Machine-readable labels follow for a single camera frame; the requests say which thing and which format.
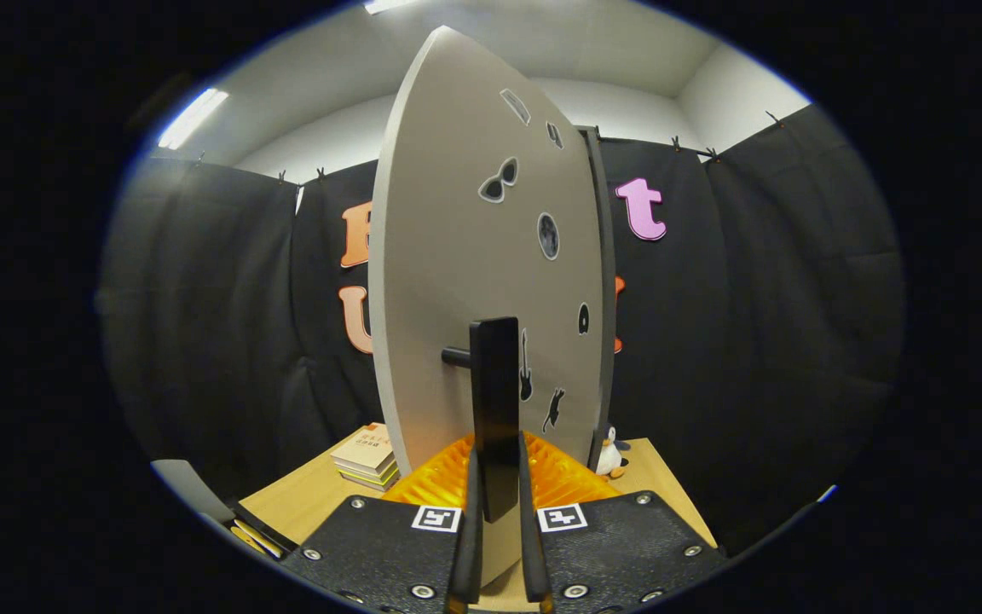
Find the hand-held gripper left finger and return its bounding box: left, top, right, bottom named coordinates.
left=280, top=433, right=485, bottom=614

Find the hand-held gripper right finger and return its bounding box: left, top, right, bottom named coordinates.
left=517, top=431, right=728, bottom=614

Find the black door handle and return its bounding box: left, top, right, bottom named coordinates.
left=442, top=317, right=522, bottom=524

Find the grey shoe cabinet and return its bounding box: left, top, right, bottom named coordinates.
left=581, top=126, right=620, bottom=470

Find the beige shoe cabinet door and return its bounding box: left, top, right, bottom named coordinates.
left=369, top=26, right=607, bottom=589

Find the yellow edged book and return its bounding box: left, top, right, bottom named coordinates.
left=338, top=463, right=399, bottom=486

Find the penguin plush toy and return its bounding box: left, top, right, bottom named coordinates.
left=595, top=424, right=630, bottom=480

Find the beige cover book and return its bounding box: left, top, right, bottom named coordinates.
left=331, top=423, right=396, bottom=476

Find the black backdrop cloth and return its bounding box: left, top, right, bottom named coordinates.
left=99, top=102, right=910, bottom=555

